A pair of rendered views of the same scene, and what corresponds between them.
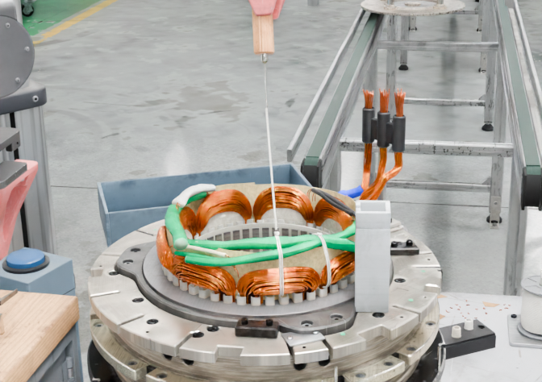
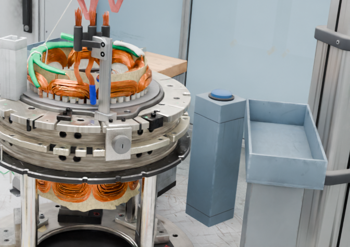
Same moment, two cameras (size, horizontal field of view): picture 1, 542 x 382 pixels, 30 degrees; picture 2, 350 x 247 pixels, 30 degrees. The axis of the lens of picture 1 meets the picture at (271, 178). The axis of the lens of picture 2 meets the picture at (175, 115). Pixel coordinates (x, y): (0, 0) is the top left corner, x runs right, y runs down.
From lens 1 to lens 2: 1.54 m
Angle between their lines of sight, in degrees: 98
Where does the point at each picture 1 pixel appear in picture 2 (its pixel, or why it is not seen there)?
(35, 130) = (336, 64)
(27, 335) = not seen: hidden behind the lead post
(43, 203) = (328, 114)
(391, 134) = (82, 38)
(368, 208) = (20, 42)
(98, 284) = not seen: hidden behind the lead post
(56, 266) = (213, 101)
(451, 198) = not seen: outside the picture
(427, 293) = (6, 109)
